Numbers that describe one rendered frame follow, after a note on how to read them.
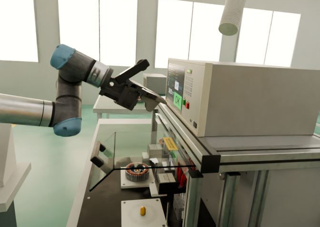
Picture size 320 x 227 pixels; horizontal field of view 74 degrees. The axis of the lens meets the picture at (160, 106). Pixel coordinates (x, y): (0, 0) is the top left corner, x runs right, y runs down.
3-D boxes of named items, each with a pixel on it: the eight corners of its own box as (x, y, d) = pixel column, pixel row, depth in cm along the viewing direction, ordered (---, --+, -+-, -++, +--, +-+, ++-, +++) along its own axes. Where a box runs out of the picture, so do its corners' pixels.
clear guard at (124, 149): (88, 191, 50) (88, 169, 49) (98, 148, 73) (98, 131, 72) (216, 184, 57) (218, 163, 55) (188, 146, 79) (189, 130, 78)
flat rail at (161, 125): (191, 187, 53) (192, 177, 52) (153, 116, 112) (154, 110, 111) (195, 187, 53) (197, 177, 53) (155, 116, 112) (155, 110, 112)
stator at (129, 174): (125, 183, 92) (125, 175, 91) (124, 169, 102) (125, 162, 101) (150, 181, 94) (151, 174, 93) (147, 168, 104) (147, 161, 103)
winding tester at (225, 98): (197, 137, 59) (205, 62, 54) (165, 101, 100) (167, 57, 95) (314, 135, 66) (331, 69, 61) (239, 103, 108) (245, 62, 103)
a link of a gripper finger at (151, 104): (159, 116, 71) (135, 104, 68) (168, 100, 70) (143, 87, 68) (161, 118, 68) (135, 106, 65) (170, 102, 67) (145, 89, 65)
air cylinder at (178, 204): (177, 221, 74) (179, 207, 73) (172, 206, 81) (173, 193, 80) (191, 220, 75) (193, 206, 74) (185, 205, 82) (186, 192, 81)
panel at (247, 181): (237, 263, 60) (255, 168, 53) (176, 155, 123) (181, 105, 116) (241, 262, 60) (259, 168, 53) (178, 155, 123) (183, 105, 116)
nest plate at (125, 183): (121, 188, 90) (121, 186, 89) (120, 170, 104) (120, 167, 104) (155, 186, 93) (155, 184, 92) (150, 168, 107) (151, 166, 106)
